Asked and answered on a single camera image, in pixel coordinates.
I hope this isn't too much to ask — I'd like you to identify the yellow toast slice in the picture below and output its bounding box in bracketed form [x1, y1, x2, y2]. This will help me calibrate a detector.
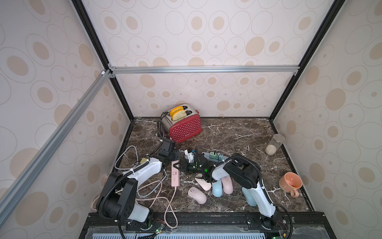
[170, 106, 187, 121]

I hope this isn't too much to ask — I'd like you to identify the silver frame bar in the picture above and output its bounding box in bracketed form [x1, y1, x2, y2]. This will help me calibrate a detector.
[0, 70, 111, 225]
[111, 65, 300, 74]

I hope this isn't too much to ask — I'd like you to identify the pink mouse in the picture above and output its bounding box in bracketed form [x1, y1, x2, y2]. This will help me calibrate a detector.
[188, 187, 207, 205]
[195, 174, 212, 191]
[221, 176, 233, 195]

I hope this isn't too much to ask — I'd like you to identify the red polka dot toaster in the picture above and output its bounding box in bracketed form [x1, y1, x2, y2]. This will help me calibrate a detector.
[160, 104, 202, 143]

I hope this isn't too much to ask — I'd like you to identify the blue mouse middle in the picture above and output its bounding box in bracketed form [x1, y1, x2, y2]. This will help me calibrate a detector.
[212, 180, 223, 198]

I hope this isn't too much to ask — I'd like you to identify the blue mouse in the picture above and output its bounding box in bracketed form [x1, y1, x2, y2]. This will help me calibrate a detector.
[212, 180, 223, 198]
[242, 187, 257, 207]

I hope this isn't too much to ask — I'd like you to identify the pink power cable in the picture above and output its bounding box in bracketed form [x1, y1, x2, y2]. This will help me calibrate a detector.
[91, 179, 180, 230]

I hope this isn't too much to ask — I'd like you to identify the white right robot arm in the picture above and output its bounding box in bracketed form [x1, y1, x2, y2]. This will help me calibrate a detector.
[174, 153, 290, 221]

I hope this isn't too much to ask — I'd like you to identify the pink power strip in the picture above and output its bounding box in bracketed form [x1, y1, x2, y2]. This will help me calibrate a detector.
[171, 160, 180, 188]

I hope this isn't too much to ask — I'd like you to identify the green charger on blue strip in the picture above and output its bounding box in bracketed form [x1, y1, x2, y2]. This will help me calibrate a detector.
[209, 152, 218, 160]

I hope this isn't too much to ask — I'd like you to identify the orange ceramic mug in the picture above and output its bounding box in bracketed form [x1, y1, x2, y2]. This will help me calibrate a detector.
[279, 172, 302, 198]

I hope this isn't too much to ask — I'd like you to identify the black front rail base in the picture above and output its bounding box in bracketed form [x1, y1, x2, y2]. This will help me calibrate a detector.
[79, 212, 336, 239]

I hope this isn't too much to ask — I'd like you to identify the black right frame post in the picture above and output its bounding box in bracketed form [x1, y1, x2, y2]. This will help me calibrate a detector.
[269, 0, 346, 122]

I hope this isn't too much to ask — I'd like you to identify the light blue power cable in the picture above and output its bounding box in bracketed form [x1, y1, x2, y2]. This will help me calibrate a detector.
[113, 145, 168, 199]

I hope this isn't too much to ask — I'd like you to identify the black corner frame post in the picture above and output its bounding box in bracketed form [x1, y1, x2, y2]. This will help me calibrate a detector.
[71, 0, 134, 121]

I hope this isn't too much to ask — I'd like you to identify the blue mouse far right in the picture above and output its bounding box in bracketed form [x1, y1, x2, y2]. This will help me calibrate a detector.
[242, 187, 257, 207]

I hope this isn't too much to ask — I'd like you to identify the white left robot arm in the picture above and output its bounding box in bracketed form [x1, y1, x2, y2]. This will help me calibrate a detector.
[96, 138, 180, 226]

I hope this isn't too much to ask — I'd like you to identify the silver back frame bar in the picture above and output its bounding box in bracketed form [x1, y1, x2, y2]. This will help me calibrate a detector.
[111, 65, 300, 74]

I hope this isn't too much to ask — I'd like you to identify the light blue power strip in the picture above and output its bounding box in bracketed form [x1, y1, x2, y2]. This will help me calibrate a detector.
[202, 151, 229, 163]

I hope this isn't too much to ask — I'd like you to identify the glass jar with powder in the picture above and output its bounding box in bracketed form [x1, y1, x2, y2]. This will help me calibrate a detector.
[265, 134, 285, 156]

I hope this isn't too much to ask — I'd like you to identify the silver left frame bar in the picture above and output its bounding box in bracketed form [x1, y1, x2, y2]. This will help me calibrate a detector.
[0, 70, 111, 225]

